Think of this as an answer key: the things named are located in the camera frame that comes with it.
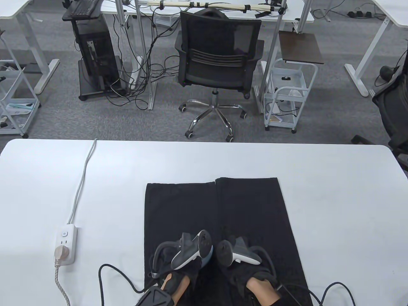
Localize grey white handheld controller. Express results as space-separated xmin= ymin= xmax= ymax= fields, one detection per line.
xmin=217 ymin=237 xmax=262 ymax=266
xmin=171 ymin=230 xmax=213 ymax=271

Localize white power strip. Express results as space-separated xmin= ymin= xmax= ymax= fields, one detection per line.
xmin=52 ymin=225 xmax=78 ymax=266

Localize grey power strip cable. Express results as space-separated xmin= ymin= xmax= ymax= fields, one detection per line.
xmin=66 ymin=139 xmax=97 ymax=225

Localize black glove cable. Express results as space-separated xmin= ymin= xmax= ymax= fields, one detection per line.
xmin=287 ymin=282 xmax=355 ymax=306
xmin=98 ymin=264 xmax=147 ymax=306

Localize black keyboard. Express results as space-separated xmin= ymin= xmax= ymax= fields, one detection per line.
xmin=71 ymin=0 xmax=100 ymax=16

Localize long white desk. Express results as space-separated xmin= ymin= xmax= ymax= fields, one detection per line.
xmin=101 ymin=0 xmax=315 ymax=24

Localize aluminium frame post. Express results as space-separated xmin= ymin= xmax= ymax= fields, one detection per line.
xmin=135 ymin=0 xmax=157 ymax=110
xmin=255 ymin=0 xmax=287 ymax=114

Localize black rolling computer stand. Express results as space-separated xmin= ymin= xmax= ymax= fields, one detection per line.
xmin=62 ymin=6 xmax=128 ymax=102

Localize person's left hand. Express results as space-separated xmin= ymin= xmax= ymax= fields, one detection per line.
xmin=149 ymin=241 xmax=203 ymax=292

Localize light blue electric iron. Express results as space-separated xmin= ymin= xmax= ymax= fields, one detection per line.
xmin=199 ymin=245 xmax=215 ymax=266

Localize black high-back mesh chair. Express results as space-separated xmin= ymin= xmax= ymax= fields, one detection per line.
xmin=351 ymin=49 xmax=408 ymax=171

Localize white wire shelf cart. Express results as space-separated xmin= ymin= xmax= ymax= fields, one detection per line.
xmin=0 ymin=30 xmax=41 ymax=139

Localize person's right forearm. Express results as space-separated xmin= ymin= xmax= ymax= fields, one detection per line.
xmin=245 ymin=277 xmax=281 ymax=306

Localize black mesh office chair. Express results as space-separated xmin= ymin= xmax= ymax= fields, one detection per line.
xmin=175 ymin=8 xmax=265 ymax=142

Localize white desk with foot bar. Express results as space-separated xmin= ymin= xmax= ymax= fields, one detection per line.
xmin=344 ymin=0 xmax=408 ymax=98

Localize braided iron cord with plug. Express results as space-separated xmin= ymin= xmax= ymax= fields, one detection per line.
xmin=51 ymin=246 xmax=72 ymax=306

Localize white table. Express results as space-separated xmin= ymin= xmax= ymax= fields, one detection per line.
xmin=0 ymin=139 xmax=408 ymax=306

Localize person's right hand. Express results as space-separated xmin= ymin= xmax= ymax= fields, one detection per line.
xmin=217 ymin=235 xmax=278 ymax=289

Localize white desk with angled leg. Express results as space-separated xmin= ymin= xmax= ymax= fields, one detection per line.
xmin=0 ymin=0 xmax=60 ymax=95

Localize black wrist box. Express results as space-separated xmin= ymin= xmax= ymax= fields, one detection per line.
xmin=277 ymin=285 xmax=302 ymax=306

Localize white rolling cart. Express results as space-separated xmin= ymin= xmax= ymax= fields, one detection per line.
xmin=263 ymin=58 xmax=318 ymax=134

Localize black trousers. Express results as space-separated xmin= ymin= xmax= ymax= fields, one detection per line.
xmin=143 ymin=177 xmax=314 ymax=306

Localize tangle of black floor cables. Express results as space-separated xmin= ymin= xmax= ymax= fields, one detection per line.
xmin=107 ymin=6 xmax=180 ymax=110

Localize black computer tower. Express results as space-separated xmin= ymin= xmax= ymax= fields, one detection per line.
xmin=76 ymin=18 xmax=117 ymax=86

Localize dark brown side table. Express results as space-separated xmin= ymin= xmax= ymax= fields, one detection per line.
xmin=278 ymin=31 xmax=324 ymax=65

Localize black lattice wrist module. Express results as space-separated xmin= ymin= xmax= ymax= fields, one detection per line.
xmin=135 ymin=286 xmax=175 ymax=306

